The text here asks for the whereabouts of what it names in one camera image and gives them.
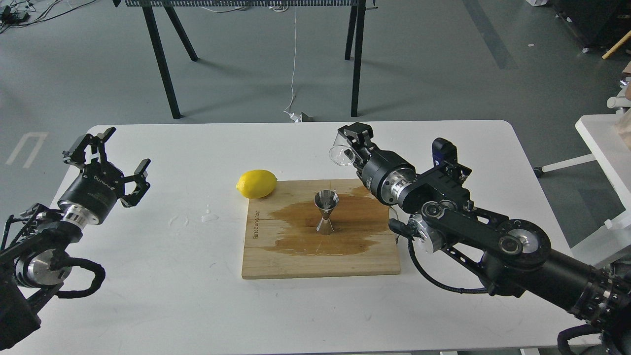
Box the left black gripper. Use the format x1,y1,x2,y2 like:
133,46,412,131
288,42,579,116
57,127,151,226

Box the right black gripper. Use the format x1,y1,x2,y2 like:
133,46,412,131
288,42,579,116
337,122,417,205

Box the small clear glass cup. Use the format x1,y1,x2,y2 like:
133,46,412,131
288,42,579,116
329,133,356,166

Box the steel double jigger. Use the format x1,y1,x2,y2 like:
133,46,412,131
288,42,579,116
314,189,340,235

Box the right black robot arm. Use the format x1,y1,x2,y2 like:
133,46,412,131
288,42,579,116
337,123,630,355

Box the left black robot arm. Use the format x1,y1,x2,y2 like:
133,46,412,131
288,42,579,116
0,127,150,349

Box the yellow lemon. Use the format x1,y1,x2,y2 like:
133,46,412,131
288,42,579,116
235,170,277,199

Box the wooden cutting board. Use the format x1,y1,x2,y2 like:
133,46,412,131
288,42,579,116
242,179,401,279

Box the white side table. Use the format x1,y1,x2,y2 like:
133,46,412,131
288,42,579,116
575,114,631,207

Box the wooden stick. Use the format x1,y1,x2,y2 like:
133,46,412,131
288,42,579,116
601,30,631,59

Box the white hanging cable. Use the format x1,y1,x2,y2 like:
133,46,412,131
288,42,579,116
283,6,314,123

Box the black frame background table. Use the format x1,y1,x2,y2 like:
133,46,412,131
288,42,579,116
124,0,376,119

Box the black floor cables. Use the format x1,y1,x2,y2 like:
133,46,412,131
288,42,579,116
0,0,99,36

